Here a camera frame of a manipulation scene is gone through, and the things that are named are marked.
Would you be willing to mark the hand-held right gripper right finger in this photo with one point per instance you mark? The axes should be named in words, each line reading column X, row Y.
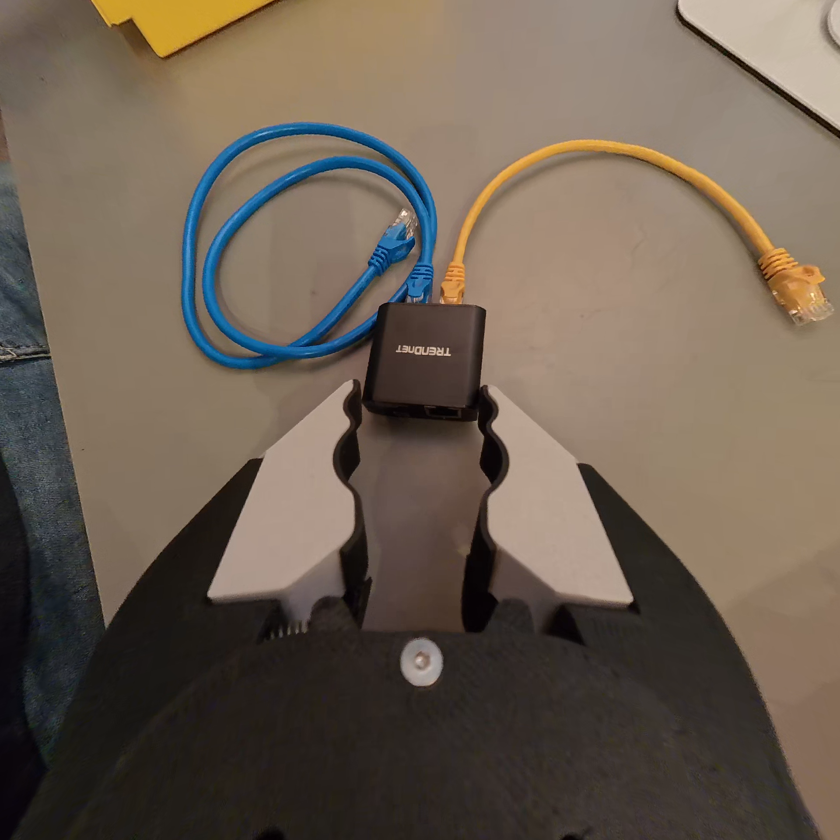
column 551, row 525

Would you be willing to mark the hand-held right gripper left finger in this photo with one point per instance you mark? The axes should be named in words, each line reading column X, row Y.
column 289, row 525

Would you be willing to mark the black network switch box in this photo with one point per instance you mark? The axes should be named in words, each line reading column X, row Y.
column 423, row 328

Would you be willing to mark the yellow bin with black divider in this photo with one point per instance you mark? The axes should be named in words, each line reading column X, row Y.
column 170, row 26

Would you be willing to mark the person's jeans leg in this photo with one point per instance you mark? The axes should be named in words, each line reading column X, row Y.
column 33, row 426

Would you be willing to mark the white document stand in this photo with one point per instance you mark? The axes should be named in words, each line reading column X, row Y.
column 768, row 46

